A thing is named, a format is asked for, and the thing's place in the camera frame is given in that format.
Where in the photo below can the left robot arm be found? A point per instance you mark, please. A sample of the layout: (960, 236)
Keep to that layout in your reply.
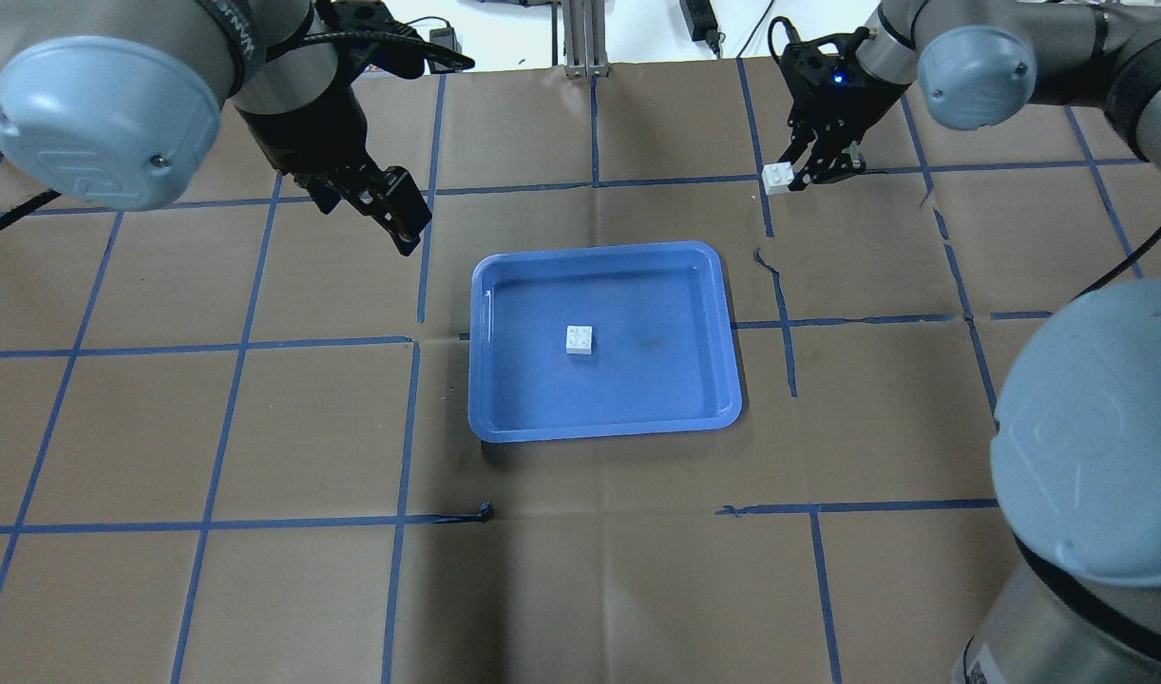
(116, 103)

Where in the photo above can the black power adapter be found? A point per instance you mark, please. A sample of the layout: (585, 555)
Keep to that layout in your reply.
(701, 24)

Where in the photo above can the white block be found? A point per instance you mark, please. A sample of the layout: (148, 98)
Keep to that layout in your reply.
(579, 339)
(777, 178)

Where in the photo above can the aluminium profile post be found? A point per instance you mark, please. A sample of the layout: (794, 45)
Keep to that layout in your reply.
(584, 39)

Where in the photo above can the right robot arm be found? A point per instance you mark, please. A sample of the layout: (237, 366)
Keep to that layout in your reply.
(989, 491)

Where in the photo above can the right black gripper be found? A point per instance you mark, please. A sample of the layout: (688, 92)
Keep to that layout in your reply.
(858, 103)

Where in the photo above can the blue plastic tray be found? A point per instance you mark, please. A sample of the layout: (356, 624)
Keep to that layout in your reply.
(663, 358)

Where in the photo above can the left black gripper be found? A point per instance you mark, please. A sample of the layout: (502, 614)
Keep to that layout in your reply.
(307, 135)

